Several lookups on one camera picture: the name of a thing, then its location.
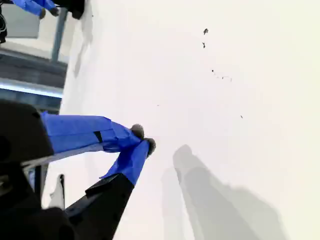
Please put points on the grey background frame post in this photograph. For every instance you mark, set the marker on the grey background frame post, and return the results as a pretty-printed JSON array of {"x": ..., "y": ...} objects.
[{"x": 58, "y": 37}]

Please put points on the black camera box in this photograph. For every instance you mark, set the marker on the black camera box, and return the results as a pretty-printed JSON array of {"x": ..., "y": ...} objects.
[{"x": 75, "y": 8}]

